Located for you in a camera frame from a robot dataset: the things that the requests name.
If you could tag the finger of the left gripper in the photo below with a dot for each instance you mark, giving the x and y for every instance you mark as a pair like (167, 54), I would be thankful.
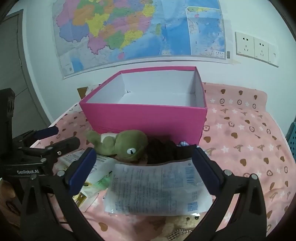
(45, 133)
(61, 148)

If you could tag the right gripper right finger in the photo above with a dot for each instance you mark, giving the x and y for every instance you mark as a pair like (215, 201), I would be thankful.
(238, 212)

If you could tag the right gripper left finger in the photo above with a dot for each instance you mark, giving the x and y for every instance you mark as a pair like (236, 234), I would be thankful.
(69, 184)

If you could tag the clear printed plastic package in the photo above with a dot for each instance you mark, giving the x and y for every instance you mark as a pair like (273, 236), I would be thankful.
(171, 189)

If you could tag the black soft cloth item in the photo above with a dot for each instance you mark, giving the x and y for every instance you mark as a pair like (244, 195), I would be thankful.
(159, 152)

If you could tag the grey door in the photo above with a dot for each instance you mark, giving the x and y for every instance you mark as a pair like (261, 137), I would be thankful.
(28, 112)

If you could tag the white green tissue pack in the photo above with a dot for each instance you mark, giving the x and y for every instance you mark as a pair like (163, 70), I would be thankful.
(98, 179)

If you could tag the pink patterned bed sheet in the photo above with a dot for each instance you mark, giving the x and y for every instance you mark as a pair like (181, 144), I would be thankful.
(239, 135)

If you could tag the green plush turtle toy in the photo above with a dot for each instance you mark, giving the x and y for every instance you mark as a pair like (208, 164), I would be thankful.
(126, 146)

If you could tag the beige teddy bear plush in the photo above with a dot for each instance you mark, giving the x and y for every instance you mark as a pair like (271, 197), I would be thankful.
(179, 227)

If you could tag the blue plastic basket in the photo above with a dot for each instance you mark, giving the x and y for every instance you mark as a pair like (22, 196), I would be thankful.
(291, 139)

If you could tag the pink cardboard box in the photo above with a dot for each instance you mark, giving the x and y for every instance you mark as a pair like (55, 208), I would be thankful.
(163, 102)

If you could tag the colourful wall map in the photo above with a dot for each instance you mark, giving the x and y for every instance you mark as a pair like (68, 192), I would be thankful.
(92, 34)

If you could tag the white wall socket panel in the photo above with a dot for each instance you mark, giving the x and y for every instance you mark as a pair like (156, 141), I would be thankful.
(255, 48)

